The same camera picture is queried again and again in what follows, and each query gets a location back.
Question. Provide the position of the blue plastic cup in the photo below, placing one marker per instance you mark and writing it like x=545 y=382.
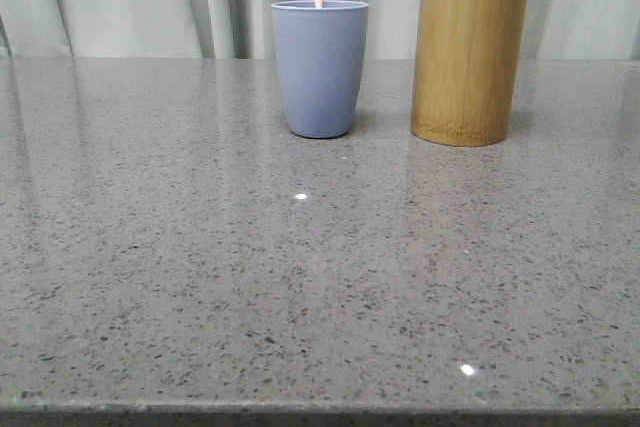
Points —
x=319 y=54

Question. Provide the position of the bamboo cylinder holder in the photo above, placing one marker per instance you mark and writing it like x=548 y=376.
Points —
x=466 y=62

